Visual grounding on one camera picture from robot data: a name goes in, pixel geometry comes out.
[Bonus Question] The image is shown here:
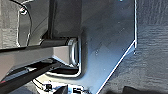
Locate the thick grey torso limb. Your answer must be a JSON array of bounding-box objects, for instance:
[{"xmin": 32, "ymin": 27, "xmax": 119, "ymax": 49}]
[{"xmin": 0, "ymin": 37, "xmax": 81, "ymax": 83}]

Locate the black strut under torso limb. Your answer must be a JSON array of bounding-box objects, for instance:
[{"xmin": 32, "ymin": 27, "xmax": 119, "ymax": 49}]
[{"xmin": 0, "ymin": 59, "xmax": 64, "ymax": 94}]

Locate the round silver base bolt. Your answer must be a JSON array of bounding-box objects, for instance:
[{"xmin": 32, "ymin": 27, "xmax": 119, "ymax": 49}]
[{"xmin": 18, "ymin": 6, "xmax": 28, "ymax": 16}]

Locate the thin black base cable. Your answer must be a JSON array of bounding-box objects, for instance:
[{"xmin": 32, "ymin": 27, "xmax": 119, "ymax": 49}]
[{"xmin": 9, "ymin": 0, "xmax": 33, "ymax": 46}]

